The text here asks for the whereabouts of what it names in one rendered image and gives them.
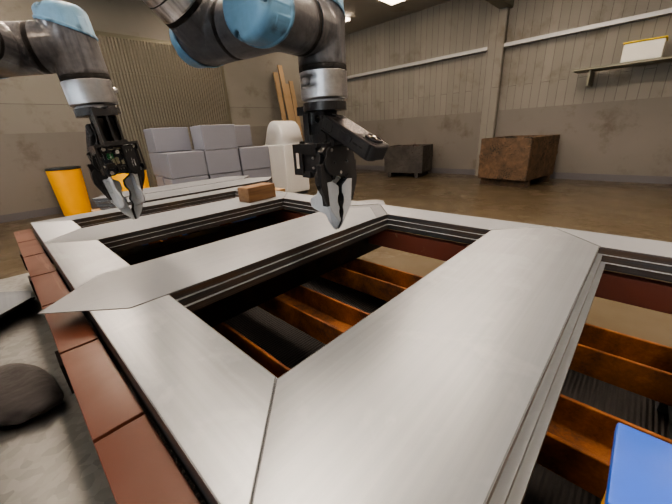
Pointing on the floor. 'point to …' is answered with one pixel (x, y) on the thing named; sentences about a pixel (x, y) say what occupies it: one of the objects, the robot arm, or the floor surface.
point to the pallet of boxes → (205, 153)
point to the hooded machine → (282, 146)
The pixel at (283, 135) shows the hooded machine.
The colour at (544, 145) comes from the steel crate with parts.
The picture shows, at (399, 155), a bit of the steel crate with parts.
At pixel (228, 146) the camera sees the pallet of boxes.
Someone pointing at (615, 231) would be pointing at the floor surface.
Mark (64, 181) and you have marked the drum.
